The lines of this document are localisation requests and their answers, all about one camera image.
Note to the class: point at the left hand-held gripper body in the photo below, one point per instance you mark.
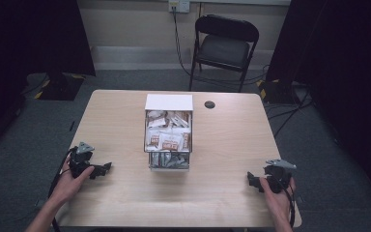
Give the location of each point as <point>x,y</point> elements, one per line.
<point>80,158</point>

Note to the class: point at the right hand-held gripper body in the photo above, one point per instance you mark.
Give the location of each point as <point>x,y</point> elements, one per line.
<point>278,175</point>

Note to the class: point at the person's right hand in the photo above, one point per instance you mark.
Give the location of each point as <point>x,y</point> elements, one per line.
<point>280,203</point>

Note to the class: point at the person's left hand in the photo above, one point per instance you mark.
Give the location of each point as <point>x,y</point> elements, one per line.
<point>67,187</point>

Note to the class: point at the light wooden table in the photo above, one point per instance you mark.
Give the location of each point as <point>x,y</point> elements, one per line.
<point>225,145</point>

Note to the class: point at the small clear drawer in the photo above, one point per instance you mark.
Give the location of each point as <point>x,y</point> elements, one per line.
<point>150,166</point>

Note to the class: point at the large clear drawer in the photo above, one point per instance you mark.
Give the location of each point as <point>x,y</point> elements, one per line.
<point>145,141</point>

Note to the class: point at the pile of silver packets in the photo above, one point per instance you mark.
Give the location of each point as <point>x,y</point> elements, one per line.
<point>169,160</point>

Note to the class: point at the black striped stand base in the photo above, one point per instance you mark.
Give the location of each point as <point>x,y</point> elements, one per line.
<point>277,92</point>
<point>59,88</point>

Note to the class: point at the pile of white brown packets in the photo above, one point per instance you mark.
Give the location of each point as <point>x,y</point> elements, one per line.
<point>169,135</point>

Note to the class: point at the black table grommet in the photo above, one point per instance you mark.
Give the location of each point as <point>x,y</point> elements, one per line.
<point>209,104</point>

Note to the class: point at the white drawer cabinet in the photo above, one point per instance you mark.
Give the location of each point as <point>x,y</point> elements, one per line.
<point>169,102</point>

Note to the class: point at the black curtain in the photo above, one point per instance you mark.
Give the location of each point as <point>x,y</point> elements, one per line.
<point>344,64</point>
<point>19,48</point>

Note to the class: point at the black folding chair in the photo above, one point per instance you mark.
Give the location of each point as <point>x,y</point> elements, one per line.
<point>223,50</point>

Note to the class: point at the white wall socket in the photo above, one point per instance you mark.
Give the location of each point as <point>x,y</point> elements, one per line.
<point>179,5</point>

